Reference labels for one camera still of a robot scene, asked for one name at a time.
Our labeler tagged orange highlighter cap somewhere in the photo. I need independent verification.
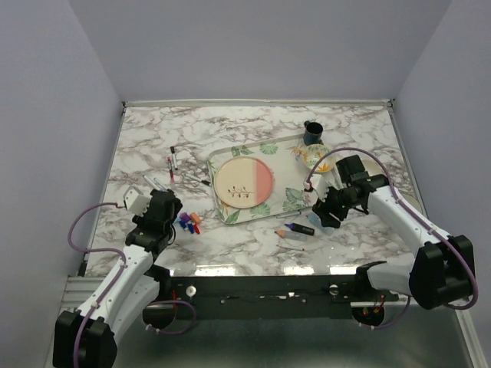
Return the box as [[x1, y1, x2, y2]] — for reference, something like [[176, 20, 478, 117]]
[[189, 212, 202, 225]]

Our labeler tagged blue striped white bowl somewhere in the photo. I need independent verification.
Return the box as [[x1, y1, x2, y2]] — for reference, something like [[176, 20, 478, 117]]
[[402, 193, 422, 213]]

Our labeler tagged purple capped marker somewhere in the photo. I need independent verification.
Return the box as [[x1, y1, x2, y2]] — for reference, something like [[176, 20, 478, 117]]
[[285, 223, 315, 236]]

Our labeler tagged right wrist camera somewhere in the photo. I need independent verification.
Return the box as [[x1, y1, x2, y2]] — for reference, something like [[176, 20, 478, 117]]
[[303, 174, 329, 202]]

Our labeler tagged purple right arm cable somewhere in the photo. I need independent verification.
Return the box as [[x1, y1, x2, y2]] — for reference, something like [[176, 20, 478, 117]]
[[305, 147, 479, 311]]

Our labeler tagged aluminium frame rail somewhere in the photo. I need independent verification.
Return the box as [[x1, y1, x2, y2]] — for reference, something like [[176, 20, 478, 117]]
[[61, 277, 104, 309]]

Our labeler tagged white marker black eraser cap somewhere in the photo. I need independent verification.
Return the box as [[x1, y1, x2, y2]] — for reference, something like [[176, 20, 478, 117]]
[[153, 178, 167, 191]]

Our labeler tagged floral serving tray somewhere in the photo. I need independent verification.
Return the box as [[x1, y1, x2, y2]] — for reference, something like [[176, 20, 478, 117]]
[[207, 134, 317, 225]]

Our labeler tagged white marker black tip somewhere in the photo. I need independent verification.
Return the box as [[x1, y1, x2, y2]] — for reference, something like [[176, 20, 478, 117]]
[[183, 172, 212, 186]]

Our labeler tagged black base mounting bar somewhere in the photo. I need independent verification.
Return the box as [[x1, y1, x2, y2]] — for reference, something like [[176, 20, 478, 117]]
[[141, 260, 400, 321]]

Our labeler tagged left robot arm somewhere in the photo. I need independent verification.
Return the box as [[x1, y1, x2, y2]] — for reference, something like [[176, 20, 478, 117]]
[[52, 187, 183, 367]]

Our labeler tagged floral orange rimmed bowl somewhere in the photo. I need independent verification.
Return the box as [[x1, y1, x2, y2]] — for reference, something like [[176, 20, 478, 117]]
[[301, 144, 335, 173]]

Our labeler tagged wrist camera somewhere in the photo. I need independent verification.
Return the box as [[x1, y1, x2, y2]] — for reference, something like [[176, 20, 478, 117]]
[[303, 174, 329, 202], [123, 186, 150, 217]]

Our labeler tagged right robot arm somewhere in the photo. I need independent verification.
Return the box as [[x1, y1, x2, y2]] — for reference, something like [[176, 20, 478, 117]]
[[304, 149, 479, 310]]

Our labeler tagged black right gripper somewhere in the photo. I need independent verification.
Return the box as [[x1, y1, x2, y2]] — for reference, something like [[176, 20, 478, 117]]
[[311, 181, 359, 229]]

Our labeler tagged white marker red cap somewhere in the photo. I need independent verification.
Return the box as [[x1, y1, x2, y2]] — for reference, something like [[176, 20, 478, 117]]
[[276, 245, 305, 252]]

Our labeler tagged light blue highlighter pen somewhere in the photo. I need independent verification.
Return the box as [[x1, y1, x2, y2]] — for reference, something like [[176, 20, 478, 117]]
[[306, 212, 334, 235]]

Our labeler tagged cream and pink plate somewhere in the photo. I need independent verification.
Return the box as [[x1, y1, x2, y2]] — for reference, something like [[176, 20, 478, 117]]
[[213, 156, 274, 209]]

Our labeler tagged pink red pen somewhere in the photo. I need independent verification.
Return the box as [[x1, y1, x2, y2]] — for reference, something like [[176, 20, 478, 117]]
[[166, 157, 175, 184]]

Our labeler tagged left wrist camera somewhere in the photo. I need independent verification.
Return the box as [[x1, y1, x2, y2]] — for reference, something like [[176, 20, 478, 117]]
[[123, 186, 150, 217]]

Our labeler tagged dark blue mug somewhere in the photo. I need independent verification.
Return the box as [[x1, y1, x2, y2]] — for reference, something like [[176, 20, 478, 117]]
[[303, 121, 323, 146]]

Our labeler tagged purple highlighter cap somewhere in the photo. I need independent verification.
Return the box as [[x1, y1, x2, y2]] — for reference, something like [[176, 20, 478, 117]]
[[180, 212, 191, 222]]

